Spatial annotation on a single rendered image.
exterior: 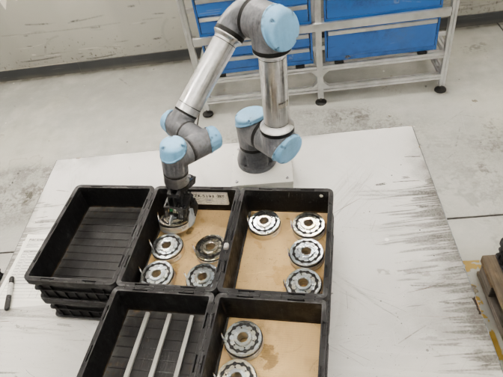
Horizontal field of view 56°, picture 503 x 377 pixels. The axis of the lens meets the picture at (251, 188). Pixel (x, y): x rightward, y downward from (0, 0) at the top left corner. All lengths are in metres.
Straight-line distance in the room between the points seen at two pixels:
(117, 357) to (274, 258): 0.53
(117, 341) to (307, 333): 0.53
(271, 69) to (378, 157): 0.71
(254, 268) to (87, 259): 0.56
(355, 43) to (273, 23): 1.95
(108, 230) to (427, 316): 1.07
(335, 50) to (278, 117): 1.79
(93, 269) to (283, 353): 0.68
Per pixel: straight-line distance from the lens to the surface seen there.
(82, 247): 1.70
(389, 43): 3.31
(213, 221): 1.59
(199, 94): 1.45
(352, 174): 1.88
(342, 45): 3.25
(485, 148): 3.16
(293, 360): 1.29
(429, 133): 3.21
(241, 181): 1.74
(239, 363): 1.27
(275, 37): 1.34
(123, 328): 1.45
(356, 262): 1.60
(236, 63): 3.28
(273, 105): 1.49
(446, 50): 3.42
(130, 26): 4.24
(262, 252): 1.48
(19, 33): 4.59
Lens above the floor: 2.00
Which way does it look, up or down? 44 degrees down
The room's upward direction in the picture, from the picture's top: 11 degrees counter-clockwise
